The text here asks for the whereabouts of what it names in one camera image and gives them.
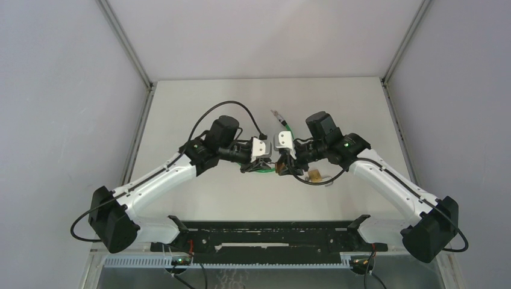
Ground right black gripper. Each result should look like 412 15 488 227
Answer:
278 139 327 176

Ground brass padlock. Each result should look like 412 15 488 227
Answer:
305 169 333 183
274 161 286 172

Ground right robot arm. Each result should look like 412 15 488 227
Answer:
274 111 469 263

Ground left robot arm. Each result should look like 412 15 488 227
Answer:
88 116 272 253

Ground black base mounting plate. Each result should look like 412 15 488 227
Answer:
150 215 388 264

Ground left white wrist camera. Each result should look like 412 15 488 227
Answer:
251 137 272 161

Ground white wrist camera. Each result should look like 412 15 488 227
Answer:
273 131 296 160
251 137 272 161

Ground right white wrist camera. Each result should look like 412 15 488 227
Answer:
273 131 296 160

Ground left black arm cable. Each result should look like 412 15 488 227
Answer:
70 100 268 243

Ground green cable lock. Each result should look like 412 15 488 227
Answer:
237 110 296 175

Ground white slotted cable duct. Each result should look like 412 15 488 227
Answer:
103 255 368 269

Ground left aluminium frame post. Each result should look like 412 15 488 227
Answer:
95 0 154 93

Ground aluminium frame post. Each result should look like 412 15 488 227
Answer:
95 0 154 93
381 0 434 87

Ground right aluminium frame post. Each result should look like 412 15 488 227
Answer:
381 0 434 87

